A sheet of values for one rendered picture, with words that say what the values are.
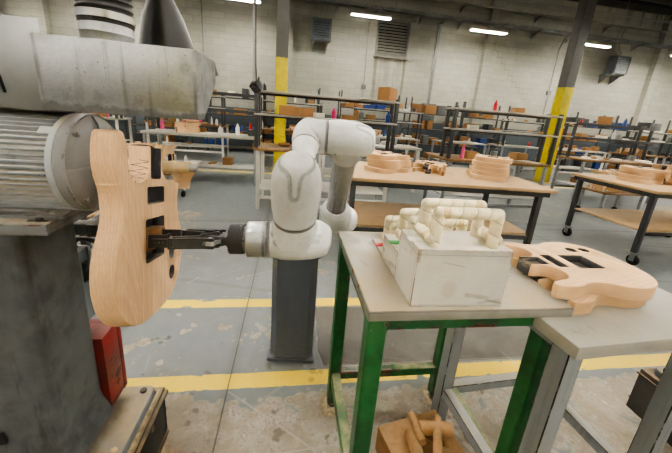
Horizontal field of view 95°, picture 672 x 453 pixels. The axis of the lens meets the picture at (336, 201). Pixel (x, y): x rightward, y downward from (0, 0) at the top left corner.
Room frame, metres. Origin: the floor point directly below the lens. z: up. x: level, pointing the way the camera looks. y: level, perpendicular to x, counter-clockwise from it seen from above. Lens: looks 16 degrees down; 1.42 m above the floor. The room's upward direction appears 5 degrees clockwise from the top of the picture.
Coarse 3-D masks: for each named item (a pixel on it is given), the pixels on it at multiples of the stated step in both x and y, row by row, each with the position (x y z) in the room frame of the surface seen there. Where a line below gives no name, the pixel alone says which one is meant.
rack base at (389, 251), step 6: (384, 234) 1.04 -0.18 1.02; (390, 234) 1.04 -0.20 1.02; (384, 240) 1.03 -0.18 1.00; (384, 246) 1.02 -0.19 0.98; (390, 246) 0.96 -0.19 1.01; (396, 246) 0.93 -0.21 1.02; (384, 252) 1.01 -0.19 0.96; (390, 252) 0.95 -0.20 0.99; (396, 252) 0.89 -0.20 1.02; (384, 258) 1.00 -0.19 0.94; (390, 258) 0.94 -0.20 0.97; (396, 258) 0.89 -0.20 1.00; (390, 264) 0.93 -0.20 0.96; (390, 270) 0.93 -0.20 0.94
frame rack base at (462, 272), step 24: (408, 240) 0.81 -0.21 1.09; (456, 240) 0.82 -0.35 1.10; (480, 240) 0.84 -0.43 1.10; (408, 264) 0.79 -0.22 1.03; (432, 264) 0.74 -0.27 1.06; (456, 264) 0.75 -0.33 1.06; (480, 264) 0.76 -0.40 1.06; (504, 264) 0.77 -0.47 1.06; (408, 288) 0.76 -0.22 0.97; (432, 288) 0.75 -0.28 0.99; (456, 288) 0.76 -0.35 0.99; (480, 288) 0.76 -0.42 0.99; (504, 288) 0.77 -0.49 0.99
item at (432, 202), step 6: (426, 198) 0.85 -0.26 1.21; (432, 198) 0.85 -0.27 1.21; (438, 198) 0.86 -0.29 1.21; (426, 204) 0.84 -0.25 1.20; (432, 204) 0.84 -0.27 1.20; (438, 204) 0.84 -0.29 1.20; (444, 204) 0.84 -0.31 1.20; (450, 204) 0.85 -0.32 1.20; (456, 204) 0.85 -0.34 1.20; (462, 204) 0.85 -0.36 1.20; (468, 204) 0.85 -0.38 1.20; (474, 204) 0.86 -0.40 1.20; (480, 204) 0.86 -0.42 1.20; (486, 204) 0.86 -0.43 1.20
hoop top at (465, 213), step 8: (440, 208) 0.76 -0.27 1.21; (448, 208) 0.77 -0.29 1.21; (456, 208) 0.77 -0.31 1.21; (464, 208) 0.77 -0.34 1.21; (472, 208) 0.78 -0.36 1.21; (480, 208) 0.78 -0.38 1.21; (488, 208) 0.79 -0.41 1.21; (448, 216) 0.76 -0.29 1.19; (456, 216) 0.76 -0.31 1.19; (464, 216) 0.76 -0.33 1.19; (472, 216) 0.77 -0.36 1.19; (480, 216) 0.77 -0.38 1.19; (488, 216) 0.77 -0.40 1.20; (496, 216) 0.78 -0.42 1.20; (504, 216) 0.78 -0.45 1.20
